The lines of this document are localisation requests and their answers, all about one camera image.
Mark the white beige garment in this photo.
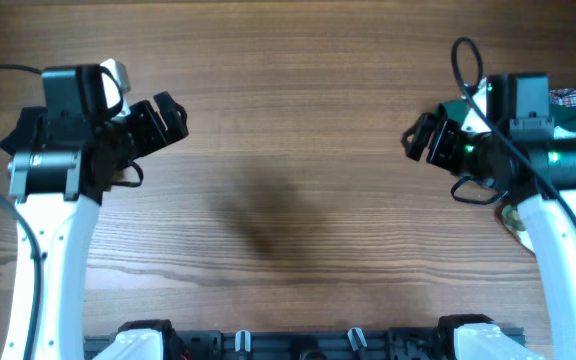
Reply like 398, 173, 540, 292
495, 203, 534, 253

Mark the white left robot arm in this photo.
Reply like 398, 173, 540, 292
0, 59, 188, 359

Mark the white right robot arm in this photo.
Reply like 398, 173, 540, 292
403, 73, 576, 359

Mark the dark green garment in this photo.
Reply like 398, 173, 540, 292
436, 100, 576, 138

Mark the black folded garment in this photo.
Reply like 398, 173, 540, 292
0, 106, 47, 156

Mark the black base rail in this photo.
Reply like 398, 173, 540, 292
83, 327, 527, 360

